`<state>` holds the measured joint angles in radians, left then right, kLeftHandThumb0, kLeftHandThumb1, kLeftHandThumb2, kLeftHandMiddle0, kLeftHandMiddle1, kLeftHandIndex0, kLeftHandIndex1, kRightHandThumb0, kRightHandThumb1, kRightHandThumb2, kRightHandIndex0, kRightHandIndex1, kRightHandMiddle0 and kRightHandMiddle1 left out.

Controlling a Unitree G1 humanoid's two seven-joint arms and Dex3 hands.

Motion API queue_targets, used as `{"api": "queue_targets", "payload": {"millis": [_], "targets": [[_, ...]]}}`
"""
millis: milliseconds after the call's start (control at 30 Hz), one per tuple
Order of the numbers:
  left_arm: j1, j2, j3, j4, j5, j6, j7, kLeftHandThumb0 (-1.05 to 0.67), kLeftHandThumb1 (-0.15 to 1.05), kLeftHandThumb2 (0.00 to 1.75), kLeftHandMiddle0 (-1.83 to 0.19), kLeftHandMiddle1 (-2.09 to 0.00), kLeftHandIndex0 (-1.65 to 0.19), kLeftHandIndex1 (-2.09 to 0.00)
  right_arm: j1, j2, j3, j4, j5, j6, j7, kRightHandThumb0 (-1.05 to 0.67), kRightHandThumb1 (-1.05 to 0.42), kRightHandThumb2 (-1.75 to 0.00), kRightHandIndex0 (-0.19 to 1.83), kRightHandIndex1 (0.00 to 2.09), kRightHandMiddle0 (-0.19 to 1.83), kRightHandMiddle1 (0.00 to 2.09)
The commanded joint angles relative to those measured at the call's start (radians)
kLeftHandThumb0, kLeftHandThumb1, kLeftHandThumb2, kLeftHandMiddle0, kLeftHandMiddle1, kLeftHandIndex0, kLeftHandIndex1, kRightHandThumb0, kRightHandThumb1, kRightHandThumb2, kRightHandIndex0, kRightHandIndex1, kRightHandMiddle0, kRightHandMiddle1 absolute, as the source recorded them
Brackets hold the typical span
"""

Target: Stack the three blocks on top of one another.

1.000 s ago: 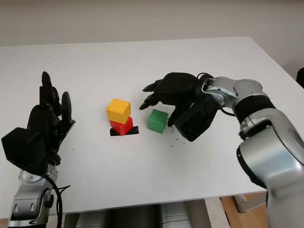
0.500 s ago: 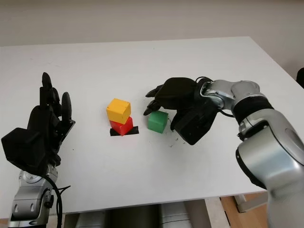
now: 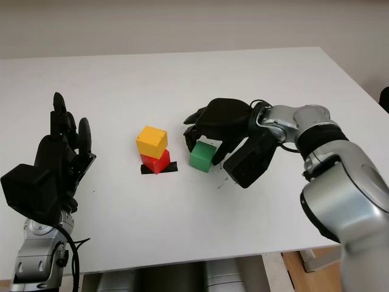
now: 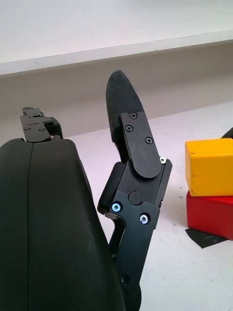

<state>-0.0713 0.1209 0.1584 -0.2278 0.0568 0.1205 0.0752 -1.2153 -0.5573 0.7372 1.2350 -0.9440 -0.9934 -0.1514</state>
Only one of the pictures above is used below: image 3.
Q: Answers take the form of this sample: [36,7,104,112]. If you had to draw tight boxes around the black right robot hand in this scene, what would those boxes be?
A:
[182,97,260,167]

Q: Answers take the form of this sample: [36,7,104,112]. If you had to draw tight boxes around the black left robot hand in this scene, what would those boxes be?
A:
[33,91,98,214]

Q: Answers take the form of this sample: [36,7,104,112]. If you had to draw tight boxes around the green wooden block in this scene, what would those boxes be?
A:
[188,140,218,174]

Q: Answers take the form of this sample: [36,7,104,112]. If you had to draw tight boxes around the yellow wooden block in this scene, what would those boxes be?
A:
[135,125,169,159]

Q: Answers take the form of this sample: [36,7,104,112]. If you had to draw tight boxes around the red wooden block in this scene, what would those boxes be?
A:
[139,148,171,175]

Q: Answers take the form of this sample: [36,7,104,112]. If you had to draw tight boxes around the black tape mark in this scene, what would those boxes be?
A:
[140,161,178,176]

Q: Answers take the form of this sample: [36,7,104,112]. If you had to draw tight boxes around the black chair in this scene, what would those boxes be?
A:
[379,87,389,115]

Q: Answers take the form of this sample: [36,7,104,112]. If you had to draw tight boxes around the white table leg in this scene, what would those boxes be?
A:
[263,252,289,292]

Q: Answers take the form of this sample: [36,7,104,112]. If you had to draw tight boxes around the grey robot lower body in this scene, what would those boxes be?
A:
[96,257,247,292]

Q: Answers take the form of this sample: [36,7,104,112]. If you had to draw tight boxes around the grey furniture foot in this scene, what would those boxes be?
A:
[298,247,342,274]

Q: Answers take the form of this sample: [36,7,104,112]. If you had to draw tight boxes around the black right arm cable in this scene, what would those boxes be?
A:
[250,98,301,153]

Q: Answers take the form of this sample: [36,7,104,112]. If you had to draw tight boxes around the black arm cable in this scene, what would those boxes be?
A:
[250,98,301,153]
[55,224,92,292]

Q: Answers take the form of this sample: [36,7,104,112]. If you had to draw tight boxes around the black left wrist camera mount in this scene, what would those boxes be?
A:
[0,164,62,226]

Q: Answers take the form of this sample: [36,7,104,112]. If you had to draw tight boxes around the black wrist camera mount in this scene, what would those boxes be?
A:
[0,164,62,226]
[224,133,278,190]

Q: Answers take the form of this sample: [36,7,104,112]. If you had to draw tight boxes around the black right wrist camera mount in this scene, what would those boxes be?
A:
[224,133,278,190]

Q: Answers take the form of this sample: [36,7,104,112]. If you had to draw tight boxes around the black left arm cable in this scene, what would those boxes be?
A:
[55,224,92,292]

